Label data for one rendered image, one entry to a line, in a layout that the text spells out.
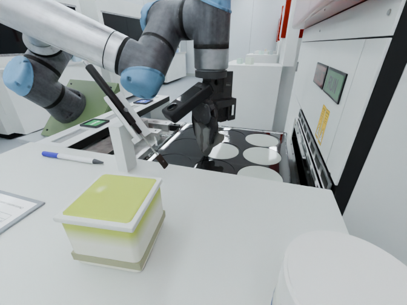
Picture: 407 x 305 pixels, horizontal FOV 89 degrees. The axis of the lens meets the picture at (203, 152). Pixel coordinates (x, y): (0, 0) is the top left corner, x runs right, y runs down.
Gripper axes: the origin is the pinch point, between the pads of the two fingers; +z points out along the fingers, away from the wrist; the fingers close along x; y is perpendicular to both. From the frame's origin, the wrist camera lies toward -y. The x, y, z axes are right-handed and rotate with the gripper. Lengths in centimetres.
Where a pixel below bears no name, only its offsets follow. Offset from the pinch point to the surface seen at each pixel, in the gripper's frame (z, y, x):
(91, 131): -4.8, -22.2, 20.2
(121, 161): -7.5, -21.6, -5.8
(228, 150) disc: 1.3, 7.7, -1.1
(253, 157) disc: 1.3, 10.6, -7.8
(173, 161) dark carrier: 1.4, -7.6, 2.5
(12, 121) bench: 66, -79, 323
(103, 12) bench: -79, 98, 466
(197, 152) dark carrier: 1.3, 0.2, 3.0
